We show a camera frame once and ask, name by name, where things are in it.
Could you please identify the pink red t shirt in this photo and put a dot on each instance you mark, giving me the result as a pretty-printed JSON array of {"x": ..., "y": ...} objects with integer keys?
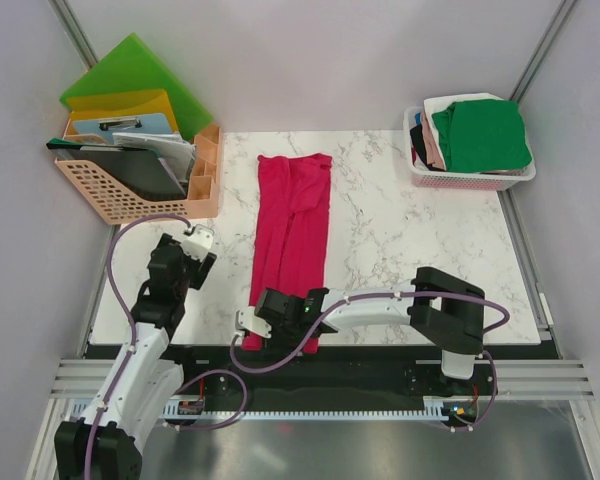
[{"x": 292, "y": 224}]

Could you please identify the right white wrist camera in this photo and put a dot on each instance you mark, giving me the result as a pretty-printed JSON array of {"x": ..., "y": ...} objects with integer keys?
[{"x": 247, "y": 321}]

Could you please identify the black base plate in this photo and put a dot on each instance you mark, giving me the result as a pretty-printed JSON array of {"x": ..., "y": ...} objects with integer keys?
[{"x": 336, "y": 378}]

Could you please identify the green plastic folder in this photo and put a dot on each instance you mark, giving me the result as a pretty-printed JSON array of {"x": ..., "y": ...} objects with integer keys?
[{"x": 133, "y": 66}]

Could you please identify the white slotted cable duct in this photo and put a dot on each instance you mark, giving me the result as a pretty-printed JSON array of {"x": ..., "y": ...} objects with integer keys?
[{"x": 432, "y": 410}]

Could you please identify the blue clipboard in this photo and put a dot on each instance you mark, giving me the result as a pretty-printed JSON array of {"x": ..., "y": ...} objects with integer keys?
[{"x": 154, "y": 123}]

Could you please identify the white plastic laundry basket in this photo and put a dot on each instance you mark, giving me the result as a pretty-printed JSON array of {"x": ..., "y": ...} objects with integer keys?
[{"x": 422, "y": 177}]

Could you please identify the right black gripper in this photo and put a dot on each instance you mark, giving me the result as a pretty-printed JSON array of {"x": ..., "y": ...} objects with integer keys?
[{"x": 277, "y": 346}]

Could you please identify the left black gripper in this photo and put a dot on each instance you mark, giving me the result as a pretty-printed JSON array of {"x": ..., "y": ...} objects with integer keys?
[{"x": 199, "y": 268}]

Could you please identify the yellow plastic folder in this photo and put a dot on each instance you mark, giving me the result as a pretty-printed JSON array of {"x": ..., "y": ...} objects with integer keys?
[{"x": 122, "y": 104}]

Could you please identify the green t shirt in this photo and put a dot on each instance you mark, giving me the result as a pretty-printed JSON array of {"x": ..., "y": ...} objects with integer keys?
[{"x": 483, "y": 135}]

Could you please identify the white paper documents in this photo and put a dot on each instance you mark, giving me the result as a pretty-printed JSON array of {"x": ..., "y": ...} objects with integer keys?
[{"x": 179, "y": 154}]

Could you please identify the black t shirt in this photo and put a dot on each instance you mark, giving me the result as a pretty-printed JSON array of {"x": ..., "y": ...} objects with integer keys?
[{"x": 417, "y": 141}]

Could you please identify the left aluminium corner post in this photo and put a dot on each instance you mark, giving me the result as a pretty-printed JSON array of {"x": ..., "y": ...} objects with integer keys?
[{"x": 73, "y": 28}]

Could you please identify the right aluminium corner post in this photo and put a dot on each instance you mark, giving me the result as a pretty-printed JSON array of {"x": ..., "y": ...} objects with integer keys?
[{"x": 549, "y": 38}]

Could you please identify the aluminium corner post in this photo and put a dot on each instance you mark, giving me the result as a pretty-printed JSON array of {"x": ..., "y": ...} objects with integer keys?
[
  {"x": 73, "y": 28},
  {"x": 549, "y": 38}
]

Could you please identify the black folder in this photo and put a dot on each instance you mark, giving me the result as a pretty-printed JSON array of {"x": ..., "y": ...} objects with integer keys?
[{"x": 141, "y": 170}]

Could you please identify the white t shirt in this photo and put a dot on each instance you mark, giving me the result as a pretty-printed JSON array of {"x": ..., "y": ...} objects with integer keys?
[{"x": 432, "y": 123}]

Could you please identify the peach perforated file organizer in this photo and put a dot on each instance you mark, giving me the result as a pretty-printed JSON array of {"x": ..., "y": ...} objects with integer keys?
[{"x": 117, "y": 204}]

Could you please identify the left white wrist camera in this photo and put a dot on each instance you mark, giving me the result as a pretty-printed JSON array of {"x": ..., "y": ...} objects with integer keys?
[{"x": 197, "y": 242}]

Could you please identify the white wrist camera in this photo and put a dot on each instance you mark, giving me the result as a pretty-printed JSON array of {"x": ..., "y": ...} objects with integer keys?
[
  {"x": 247, "y": 321},
  {"x": 197, "y": 242}
]

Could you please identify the beige t shirt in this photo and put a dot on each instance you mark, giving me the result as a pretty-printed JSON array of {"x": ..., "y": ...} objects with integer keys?
[{"x": 434, "y": 159}]

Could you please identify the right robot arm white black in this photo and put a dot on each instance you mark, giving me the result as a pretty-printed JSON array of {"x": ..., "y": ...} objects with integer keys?
[{"x": 444, "y": 309}]

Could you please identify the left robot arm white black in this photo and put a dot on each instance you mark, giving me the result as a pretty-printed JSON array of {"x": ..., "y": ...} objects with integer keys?
[{"x": 107, "y": 440}]

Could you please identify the aluminium frame rail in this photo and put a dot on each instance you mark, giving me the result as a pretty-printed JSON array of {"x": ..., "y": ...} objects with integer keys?
[{"x": 517, "y": 379}]

